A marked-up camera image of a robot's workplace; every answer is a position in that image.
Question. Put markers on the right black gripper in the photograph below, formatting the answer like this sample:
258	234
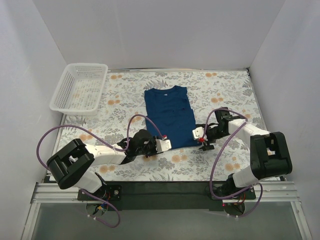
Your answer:
208	136

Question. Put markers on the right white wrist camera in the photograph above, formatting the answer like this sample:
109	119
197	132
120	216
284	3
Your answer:
198	135

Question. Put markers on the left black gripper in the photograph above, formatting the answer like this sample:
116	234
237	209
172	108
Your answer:
152	146

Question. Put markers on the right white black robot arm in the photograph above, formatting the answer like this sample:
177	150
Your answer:
268	151

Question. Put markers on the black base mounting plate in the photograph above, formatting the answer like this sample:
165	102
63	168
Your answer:
160	195

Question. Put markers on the white plastic mesh basket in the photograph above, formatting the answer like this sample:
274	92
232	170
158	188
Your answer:
79	89

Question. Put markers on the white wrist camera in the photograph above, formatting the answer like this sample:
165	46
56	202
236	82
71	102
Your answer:
163	144
198	135

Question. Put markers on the blue printed t shirt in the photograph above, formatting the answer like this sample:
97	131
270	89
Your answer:
171	112

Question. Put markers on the aluminium frame rail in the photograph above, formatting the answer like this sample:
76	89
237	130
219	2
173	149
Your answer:
272	191

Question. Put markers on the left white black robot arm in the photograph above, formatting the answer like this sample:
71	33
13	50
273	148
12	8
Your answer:
70	165

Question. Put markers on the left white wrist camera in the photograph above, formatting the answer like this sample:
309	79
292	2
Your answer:
163	144

